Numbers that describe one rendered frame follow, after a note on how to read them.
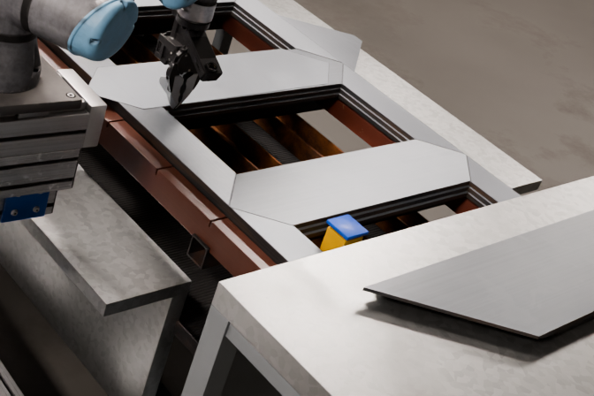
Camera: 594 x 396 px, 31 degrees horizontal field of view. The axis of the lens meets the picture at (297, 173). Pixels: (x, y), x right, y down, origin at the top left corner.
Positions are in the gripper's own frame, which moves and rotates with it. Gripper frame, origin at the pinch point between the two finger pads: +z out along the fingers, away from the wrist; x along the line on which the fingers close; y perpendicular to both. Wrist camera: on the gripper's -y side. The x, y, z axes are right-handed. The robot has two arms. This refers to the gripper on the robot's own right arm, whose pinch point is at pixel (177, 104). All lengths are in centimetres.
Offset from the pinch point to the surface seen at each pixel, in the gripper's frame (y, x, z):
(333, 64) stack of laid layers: 10, -58, 1
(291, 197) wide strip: -35.7, -3.3, 0.9
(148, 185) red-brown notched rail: -15.8, 16.3, 7.5
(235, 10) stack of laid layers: 44, -52, 2
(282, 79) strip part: 5.7, -36.6, 0.7
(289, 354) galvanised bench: -87, 50, -19
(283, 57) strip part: 15.8, -45.6, 0.6
